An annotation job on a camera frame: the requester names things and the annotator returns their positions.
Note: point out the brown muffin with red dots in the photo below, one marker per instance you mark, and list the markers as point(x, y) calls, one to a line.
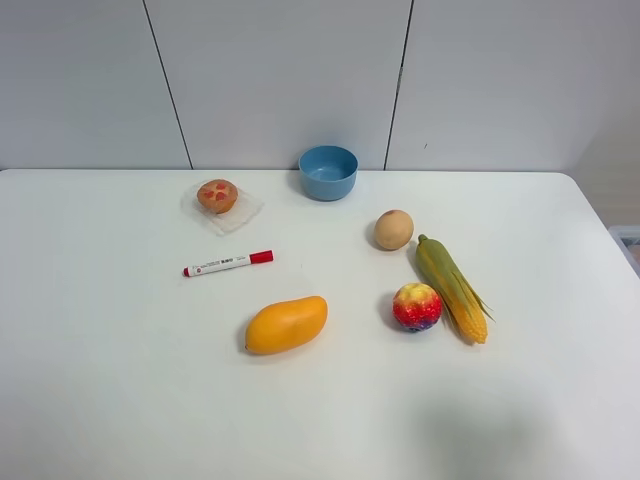
point(218, 196)

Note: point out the red yellow apple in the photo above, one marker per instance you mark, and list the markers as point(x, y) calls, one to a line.
point(417, 307)

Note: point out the tan peach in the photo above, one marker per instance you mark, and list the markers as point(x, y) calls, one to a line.
point(393, 230)

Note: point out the corn cob with green husk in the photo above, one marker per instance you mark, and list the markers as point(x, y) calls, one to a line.
point(465, 309)

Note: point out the blue plastic bowl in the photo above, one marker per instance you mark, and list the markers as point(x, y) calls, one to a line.
point(327, 173)

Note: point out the clear plastic muffin wrapper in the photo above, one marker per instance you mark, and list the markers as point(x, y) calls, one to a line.
point(244, 210)

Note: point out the yellow orange mango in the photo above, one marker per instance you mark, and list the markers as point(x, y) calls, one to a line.
point(283, 326)

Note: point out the red and white marker pen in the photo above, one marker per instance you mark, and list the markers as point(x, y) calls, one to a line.
point(228, 263)

